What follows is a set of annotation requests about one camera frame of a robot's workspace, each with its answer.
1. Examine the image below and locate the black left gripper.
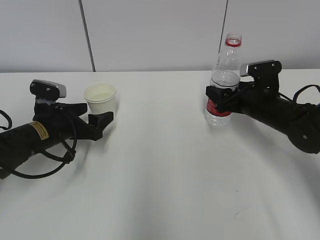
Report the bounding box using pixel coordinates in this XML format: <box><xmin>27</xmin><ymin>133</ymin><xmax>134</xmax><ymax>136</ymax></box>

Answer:
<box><xmin>32</xmin><ymin>101</ymin><xmax>114</xmax><ymax>142</ymax></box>

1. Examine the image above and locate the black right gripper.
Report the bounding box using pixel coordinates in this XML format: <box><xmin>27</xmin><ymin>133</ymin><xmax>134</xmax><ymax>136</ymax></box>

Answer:
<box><xmin>205</xmin><ymin>81</ymin><xmax>279</xmax><ymax>115</ymax></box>

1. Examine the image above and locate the Nongfu Spring water bottle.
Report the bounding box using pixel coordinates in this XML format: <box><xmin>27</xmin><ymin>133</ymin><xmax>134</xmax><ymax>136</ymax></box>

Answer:
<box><xmin>204</xmin><ymin>32</ymin><xmax>242</xmax><ymax>127</ymax></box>

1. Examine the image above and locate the white paper cup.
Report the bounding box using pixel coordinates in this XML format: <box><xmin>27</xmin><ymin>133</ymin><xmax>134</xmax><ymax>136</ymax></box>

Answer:
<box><xmin>84</xmin><ymin>82</ymin><xmax>116</xmax><ymax>120</ymax></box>

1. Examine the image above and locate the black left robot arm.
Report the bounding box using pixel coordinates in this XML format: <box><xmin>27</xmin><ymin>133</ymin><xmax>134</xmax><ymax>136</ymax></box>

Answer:
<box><xmin>0</xmin><ymin>103</ymin><xmax>114</xmax><ymax>179</ymax></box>

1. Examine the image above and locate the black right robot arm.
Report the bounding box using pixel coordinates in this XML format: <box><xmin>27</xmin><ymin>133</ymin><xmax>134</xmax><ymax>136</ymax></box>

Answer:
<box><xmin>205</xmin><ymin>81</ymin><xmax>320</xmax><ymax>154</ymax></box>

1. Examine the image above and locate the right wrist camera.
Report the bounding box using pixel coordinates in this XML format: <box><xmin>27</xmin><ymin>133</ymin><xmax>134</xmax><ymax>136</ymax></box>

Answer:
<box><xmin>239</xmin><ymin>60</ymin><xmax>282</xmax><ymax>96</ymax></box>

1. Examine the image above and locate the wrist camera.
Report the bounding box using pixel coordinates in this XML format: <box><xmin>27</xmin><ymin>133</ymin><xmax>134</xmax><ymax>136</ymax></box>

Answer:
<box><xmin>29</xmin><ymin>79</ymin><xmax>67</xmax><ymax>102</ymax></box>
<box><xmin>239</xmin><ymin>60</ymin><xmax>282</xmax><ymax>96</ymax></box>

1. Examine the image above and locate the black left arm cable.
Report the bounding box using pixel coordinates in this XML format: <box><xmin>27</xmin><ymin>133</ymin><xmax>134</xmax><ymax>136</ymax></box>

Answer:
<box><xmin>0</xmin><ymin>109</ymin><xmax>78</xmax><ymax>180</ymax></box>

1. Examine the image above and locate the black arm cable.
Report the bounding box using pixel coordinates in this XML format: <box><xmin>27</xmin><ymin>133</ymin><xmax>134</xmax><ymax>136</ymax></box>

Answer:
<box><xmin>277</xmin><ymin>84</ymin><xmax>320</xmax><ymax>105</ymax></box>
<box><xmin>0</xmin><ymin>109</ymin><xmax>78</xmax><ymax>180</ymax></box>

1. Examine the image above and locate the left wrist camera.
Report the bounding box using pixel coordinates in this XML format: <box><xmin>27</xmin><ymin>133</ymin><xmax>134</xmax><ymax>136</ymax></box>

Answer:
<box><xmin>29</xmin><ymin>79</ymin><xmax>67</xmax><ymax>102</ymax></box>

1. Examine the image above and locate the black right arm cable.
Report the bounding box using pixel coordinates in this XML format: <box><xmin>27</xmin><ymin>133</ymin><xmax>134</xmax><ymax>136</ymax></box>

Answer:
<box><xmin>277</xmin><ymin>84</ymin><xmax>320</xmax><ymax>105</ymax></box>

